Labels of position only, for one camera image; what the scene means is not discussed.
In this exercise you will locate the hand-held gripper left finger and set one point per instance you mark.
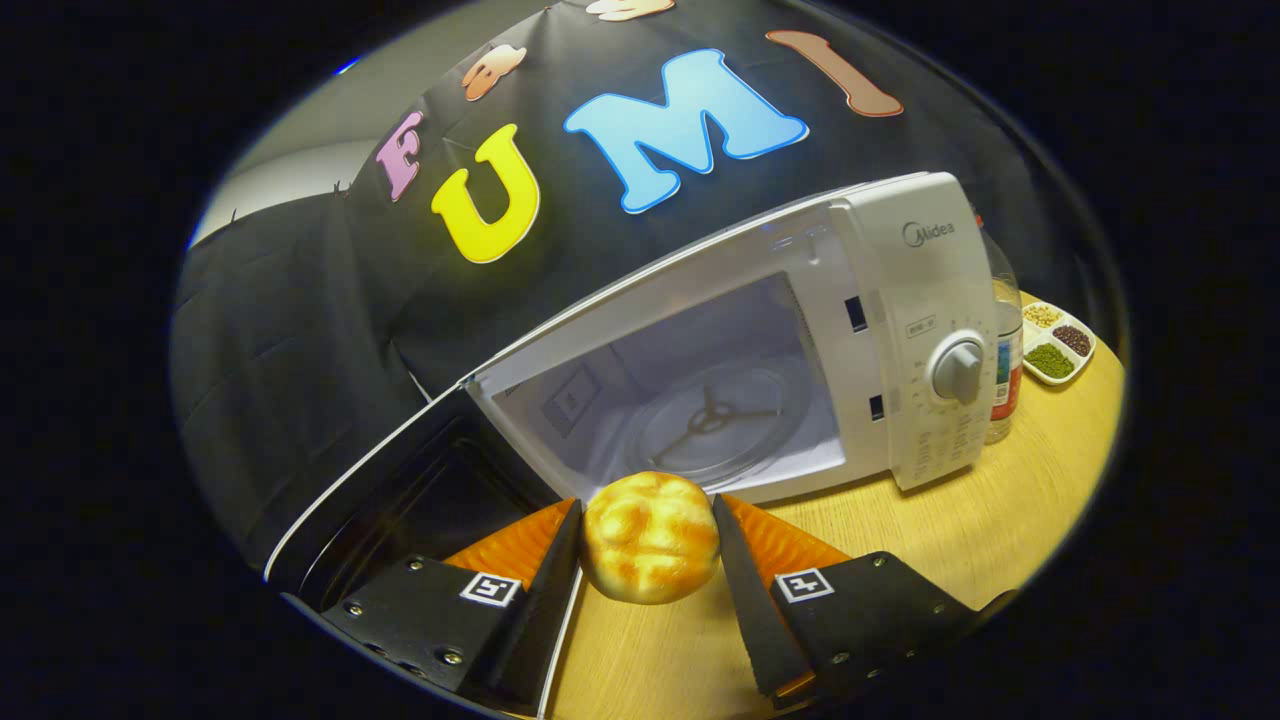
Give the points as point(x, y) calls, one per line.
point(545, 600)

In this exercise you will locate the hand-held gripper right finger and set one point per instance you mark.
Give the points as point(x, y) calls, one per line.
point(755, 600)

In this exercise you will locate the golden bread bun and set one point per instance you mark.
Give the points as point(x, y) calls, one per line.
point(650, 540)

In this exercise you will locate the white microwave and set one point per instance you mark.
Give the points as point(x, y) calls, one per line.
point(900, 290)

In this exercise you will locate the glass turntable plate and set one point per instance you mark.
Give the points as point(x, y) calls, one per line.
point(760, 420)

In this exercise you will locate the clear bottle with red cap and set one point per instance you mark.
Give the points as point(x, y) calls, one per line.
point(1005, 340)

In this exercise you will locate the black backdrop cloth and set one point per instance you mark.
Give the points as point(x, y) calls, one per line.
point(300, 330)

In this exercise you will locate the white divided dish of beans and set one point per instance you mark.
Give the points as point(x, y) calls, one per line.
point(1058, 342)

